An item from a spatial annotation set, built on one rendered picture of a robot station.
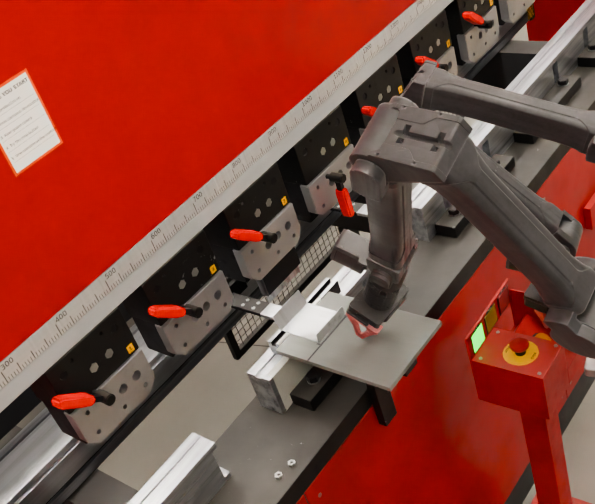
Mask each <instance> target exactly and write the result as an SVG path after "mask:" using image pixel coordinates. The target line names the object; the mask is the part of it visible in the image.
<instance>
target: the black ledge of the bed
mask: <svg viewBox="0 0 595 504"><path fill-rule="evenodd" d="M570 76H580V77H581V87H580V88H579V89H578V90H577V92H576V93H575V94H574V95H573V97H572V98H571V99H570V100H569V101H568V103H567V104H566V105H565V106H568V107H572V108H577V109H582V110H588V111H591V110H595V67H579V66H578V67H577V68H576V69H575V70H574V71H573V72H572V74H571V75H570ZM570 148H571V147H568V146H566V145H563V144H560V143H557V142H553V141H550V140H546V139H543V138H538V139H537V140H536V142H535V143H534V144H527V143H518V142H513V143H512V145H511V146H510V147H509V148H508V149H507V151H506V152H505V153H504V154H503V155H505V156H513V157H514V161H515V167H514V168H513V170H512V171H511V172H510V174H512V175H513V176H514V177H515V178H517V179H518V180H519V181H520V182H522V183H523V184H524V185H525V186H527V187H528V188H529V189H530V190H532V191H533V192H534V193H536V192H537V191H538V190H539V188H540V187H541V186H542V184H543V183H544V182H545V180H546V179H547V178H548V177H549V175H550V174H551V173H552V171H553V170H554V169H555V168H556V166H557V165H558V164H559V162H560V161H561V160H562V158H563V157H564V156H565V155H566V153H567V152H568V151H569V149H570ZM493 248H494V245H493V244H492V243H491V242H490V241H489V240H488V239H487V238H486V237H485V236H484V235H483V234H482V233H481V232H480V231H479V230H478V229H477V228H476V227H475V226H473V225H472V224H471V223H470V222H469V223H468V225H467V226H466V227H465V228H464V229H463V231H462V232H461V233H460V234H459V236H458V237H457V238H455V237H449V236H444V235H439V234H437V233H436V235H435V236H434V237H433V238H432V239H431V240H430V242H428V241H423V240H418V248H417V250H416V252H415V254H414V255H413V257H412V259H411V261H410V267H409V270H408V272H407V274H406V277H405V279H404V282H403V285H405V286H406V287H408V289H409V290H408V293H407V294H406V299H405V301H404V302H403V303H402V305H401V306H400V307H399V308H398V310H402V311H406V312H410V313H413V314H417V315H421V316H425V317H429V318H432V319H436V320H438V319H439V318H440V316H441V315H442V314H443V312H444V311H445V310H446V309H447V307H448V306H449V305H450V303H451V302H452V301H453V300H454V298H455V297H456V296H457V294H458V293H459V292H460V290H461V289H462V288H463V287H464V285H465V284H466V283H467V281H468V280H469V279H470V278H471V276H472V275H473V274H474V272H475V271H476V270H477V268H478V267H479V266H480V265H481V263H482V262H483V261H484V259H485V258H486V257H487V256H488V254H489V253H490V252H491V250H492V249H493ZM371 406H372V401H371V398H370V395H369V392H368V389H367V386H366V383H363V382H360V381H357V380H354V379H351V378H348V377H345V376H343V377H342V378H341V380H340V381H339V382H338V383H337V384H336V386H335V387H334V388H333V389H332V391H331V392H330V393H329V394H328V395H327V397H326V398H325V399H324V400H323V401H322V403H321V404H320V405H319V406H318V408H317V409H316V410H315V411H311V410H309V409H306V408H303V407H301V406H298V405H295V404H294V403H293V404H292V405H291V406H290V407H289V409H288V410H287V411H286V412H285V413H284V414H281V413H279V412H276V411H273V410H271V409H268V408H266V407H263V406H261V404H260V402H259V400H258V397H257V395H256V396H255V398H254V399H253V400H252V401H251V402H250V403H249V404H248V405H247V407H246V408H245V409H244V410H243V411H242V412H241V413H240V415H239V416H238V417H237V418H236V419H235V420H234V421H233V422H232V424H231V425H230V426H229V427H228V428H227V429H226V430H225V431H224V433H223V434H222V435H221V436H220V437H219V438H218V439H217V441H216V442H215V444H216V446H217V448H216V449H215V450H214V451H213V455H214V457H215V459H216V461H217V463H218V465H219V467H221V468H223V469H225V470H227V471H229V472H230V474H231V477H230V478H229V480H228V481H227V482H226V483H225V484H224V485H223V487H222V488H221V489H220V490H219V491H218V493H217V494H216V495H215V496H214V497H213V498H212V500H211V501H210V502H209V503H208V504H296V503H297V501H298V500H299V499H300V498H301V496H302V495H303V494H304V492H305V491H306V490H307V488H308V487H309V486H310V485H311V483H312V482H313V481H314V479H315V478H316V477H317V476H318V474H319V473H320V472H321V470H322V469H323V468H324V466H325V465H326V464H327V463H328V461H329V460H330V459H331V457H332V456H333V455H334V454H335V452H336V451H337V450H338V448H339V447H340V446H341V444H342V443H343V442H344V441H345V439H346V438H347V437H348V435H349V434H350V433H351V432H352V430H353V429H354V428H355V426H356V425H357V424H358V422H359V421H360V420H361V419H362V417H363V416H364V415H365V413H366V412H367V411H368V410H369V408H370V407H371ZM291 459H292V460H295V464H296V465H295V466H294V467H289V466H288V461H289V460H291ZM276 472H282V478H281V479H280V480H278V479H275V473H276Z"/></svg>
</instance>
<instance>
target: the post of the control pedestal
mask: <svg viewBox="0 0 595 504"><path fill-rule="evenodd" d="M520 413H521V418H522V423H523V428H524V433H525V438H526V443H527V448H528V453H529V458H530V464H531V469H532V474H533V479H534V484H535V489H536V494H537V499H538V504H573V503H572V497H571V491H570V485H569V478H568V472H567V466H566V460H565V454H564V448H563V441H562V435H561V429H560V423H559V417H558V410H557V407H556V409H555V411H554V413H553V415H552V416H551V418H550V420H548V419H545V418H541V417H538V416H535V415H531V414H528V413H524V412H521V411H520Z"/></svg>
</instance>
